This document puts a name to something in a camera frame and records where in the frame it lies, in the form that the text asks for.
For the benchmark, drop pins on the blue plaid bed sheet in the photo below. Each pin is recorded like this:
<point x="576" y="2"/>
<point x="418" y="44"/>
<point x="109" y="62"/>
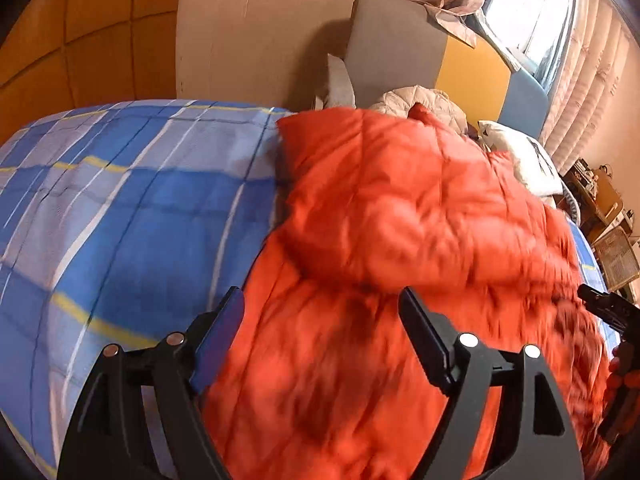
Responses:
<point x="122" y="223"/>

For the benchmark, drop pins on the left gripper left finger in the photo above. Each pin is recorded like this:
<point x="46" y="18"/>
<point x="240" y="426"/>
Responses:
<point x="137" y="416"/>

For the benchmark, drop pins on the rattan wooden chair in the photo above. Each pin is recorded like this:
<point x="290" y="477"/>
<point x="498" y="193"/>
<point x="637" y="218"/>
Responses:
<point x="617" y="260"/>

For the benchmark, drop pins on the beige quilted jacket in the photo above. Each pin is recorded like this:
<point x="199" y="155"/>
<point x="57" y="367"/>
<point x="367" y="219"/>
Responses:
<point x="398" y="102"/>

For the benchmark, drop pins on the right patterned curtain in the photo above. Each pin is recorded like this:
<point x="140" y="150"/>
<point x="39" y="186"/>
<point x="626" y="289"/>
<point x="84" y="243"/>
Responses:
<point x="595" y="54"/>

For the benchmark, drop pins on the wooden wardrobe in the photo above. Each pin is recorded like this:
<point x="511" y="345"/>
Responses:
<point x="65" y="54"/>

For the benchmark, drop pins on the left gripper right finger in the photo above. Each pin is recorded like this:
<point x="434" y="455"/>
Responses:
<point x="513" y="395"/>

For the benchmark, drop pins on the orange puffer jacket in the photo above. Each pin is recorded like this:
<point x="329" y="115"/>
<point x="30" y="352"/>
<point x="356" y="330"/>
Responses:
<point x="321" y="381"/>

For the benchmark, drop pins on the grey yellow blue headboard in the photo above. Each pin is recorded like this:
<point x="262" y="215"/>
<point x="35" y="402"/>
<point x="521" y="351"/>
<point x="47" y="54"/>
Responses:
<point x="394" y="44"/>

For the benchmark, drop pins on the wooden desk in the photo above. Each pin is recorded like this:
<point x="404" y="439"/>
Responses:
<point x="601" y="206"/>

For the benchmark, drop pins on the white printed pillow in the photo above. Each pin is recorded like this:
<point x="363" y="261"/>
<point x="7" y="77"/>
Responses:
<point x="532" y="165"/>

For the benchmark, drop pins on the window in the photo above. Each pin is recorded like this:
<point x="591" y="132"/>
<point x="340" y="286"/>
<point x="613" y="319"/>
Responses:
<point x="531" y="30"/>

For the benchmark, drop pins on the person right hand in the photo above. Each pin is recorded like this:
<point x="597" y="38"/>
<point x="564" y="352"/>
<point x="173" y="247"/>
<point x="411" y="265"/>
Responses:
<point x="621" y="375"/>

